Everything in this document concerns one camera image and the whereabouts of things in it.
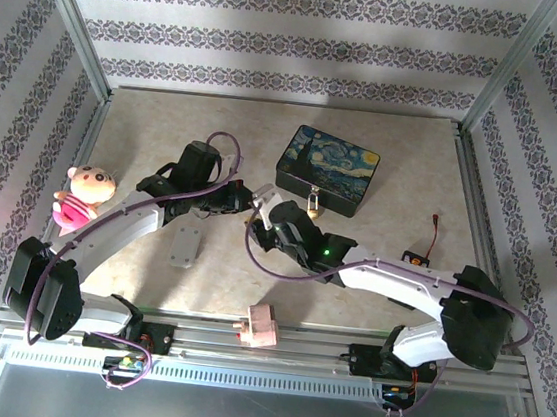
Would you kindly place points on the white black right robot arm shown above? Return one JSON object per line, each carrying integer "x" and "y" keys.
{"x": 391, "y": 282}

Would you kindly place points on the pink plush doll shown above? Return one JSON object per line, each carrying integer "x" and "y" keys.
{"x": 87, "y": 187}

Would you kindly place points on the aluminium side rail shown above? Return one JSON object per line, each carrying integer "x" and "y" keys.
{"x": 477, "y": 191}
{"x": 91, "y": 132}

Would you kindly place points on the aluminium frame post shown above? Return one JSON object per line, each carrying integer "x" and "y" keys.
{"x": 73, "y": 19}
{"x": 511, "y": 64}

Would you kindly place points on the silver box hasp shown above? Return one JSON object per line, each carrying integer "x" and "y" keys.
{"x": 314, "y": 191}

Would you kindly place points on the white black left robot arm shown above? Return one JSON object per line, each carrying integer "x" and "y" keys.
{"x": 122, "y": 213}

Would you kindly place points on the small brass padlock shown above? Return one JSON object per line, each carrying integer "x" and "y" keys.
{"x": 313, "y": 208}

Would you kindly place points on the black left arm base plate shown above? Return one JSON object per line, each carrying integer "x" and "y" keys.
{"x": 158, "y": 338}

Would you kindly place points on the starry night painted black box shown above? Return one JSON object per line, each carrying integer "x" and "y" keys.
{"x": 329, "y": 164}

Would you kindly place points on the pink toy block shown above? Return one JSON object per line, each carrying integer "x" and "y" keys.
{"x": 260, "y": 327}

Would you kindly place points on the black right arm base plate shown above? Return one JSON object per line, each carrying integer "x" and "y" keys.
{"x": 367, "y": 359}

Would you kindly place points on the aluminium mounting rail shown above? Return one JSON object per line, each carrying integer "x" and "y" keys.
{"x": 302, "y": 354}

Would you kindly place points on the grey rectangular block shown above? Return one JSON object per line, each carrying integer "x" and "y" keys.
{"x": 185, "y": 248}

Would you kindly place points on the small black orange module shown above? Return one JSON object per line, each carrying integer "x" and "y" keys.
{"x": 414, "y": 258}

